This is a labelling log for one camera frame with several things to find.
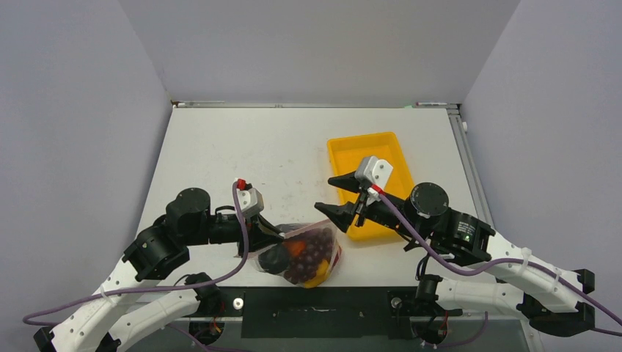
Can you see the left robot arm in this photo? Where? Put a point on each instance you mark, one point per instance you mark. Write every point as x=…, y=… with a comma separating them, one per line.
x=131, y=303

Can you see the yellow toy bell pepper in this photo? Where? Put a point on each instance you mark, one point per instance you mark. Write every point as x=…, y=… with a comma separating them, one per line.
x=320, y=275

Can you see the yellow plastic tray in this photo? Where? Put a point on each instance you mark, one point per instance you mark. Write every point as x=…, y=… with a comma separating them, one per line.
x=346, y=153

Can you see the purple toy sweet potato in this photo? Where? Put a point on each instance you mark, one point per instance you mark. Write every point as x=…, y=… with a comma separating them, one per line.
x=286, y=228

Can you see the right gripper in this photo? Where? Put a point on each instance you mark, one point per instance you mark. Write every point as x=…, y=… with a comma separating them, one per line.
x=344, y=213

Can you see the dark red toy grapes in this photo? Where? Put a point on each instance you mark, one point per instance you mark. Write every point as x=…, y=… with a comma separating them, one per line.
x=320, y=246

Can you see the purple toy eggplant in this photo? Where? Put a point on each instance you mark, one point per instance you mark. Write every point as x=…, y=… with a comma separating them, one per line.
x=274, y=260

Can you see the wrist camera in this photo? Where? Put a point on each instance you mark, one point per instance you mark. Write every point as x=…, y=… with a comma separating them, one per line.
x=250, y=200
x=373, y=172

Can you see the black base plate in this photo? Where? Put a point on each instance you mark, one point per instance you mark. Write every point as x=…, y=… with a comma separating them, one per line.
x=322, y=312

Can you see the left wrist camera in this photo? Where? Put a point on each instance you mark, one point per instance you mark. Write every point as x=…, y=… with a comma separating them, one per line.
x=250, y=200

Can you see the aluminium frame rail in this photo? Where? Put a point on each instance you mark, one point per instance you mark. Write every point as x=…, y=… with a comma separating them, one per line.
x=457, y=124

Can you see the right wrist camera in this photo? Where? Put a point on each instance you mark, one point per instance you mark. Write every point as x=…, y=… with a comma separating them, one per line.
x=373, y=172

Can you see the orange toy pumpkin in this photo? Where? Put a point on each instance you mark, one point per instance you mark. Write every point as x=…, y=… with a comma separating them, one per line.
x=295, y=247

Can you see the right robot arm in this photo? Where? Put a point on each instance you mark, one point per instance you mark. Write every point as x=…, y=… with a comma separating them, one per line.
x=491, y=273

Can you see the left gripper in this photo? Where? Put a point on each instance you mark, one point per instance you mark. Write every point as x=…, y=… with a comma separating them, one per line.
x=260, y=232

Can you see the clear zip top bag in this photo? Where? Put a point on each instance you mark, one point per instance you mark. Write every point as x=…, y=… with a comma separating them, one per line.
x=337, y=253

